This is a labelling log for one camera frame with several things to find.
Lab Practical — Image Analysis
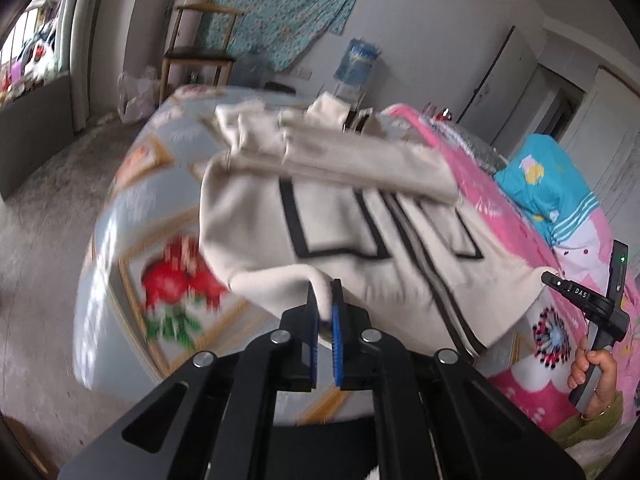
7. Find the cream jacket with black trim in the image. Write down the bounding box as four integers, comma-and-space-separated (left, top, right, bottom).
198, 100, 544, 358

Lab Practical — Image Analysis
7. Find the green sleeve forearm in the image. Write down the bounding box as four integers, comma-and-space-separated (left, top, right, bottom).
550, 391, 623, 479

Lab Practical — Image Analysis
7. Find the person's right hand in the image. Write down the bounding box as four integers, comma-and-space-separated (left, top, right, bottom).
567, 337, 617, 420

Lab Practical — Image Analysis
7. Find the pink floral fleece blanket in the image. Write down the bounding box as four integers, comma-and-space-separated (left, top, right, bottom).
382, 104, 614, 432

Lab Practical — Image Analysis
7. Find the light blue floral bedsheet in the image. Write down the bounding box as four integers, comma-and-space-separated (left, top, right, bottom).
72, 84, 381, 426

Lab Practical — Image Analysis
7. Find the blue cartoon pillow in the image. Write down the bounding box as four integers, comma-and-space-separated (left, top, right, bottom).
494, 133, 599, 246

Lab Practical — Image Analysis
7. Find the white door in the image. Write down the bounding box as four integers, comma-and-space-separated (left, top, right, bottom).
457, 26, 538, 144

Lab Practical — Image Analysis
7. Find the blue water bottle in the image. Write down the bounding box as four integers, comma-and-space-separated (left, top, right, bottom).
333, 38, 381, 104

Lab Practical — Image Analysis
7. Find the white plastic bag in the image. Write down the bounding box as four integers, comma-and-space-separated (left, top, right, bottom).
117, 66, 160, 125

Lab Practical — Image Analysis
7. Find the wooden shelf stand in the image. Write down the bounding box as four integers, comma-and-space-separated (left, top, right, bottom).
158, 0, 245, 103

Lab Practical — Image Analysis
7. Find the grey curtain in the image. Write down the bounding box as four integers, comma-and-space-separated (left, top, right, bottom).
68, 0, 102, 133

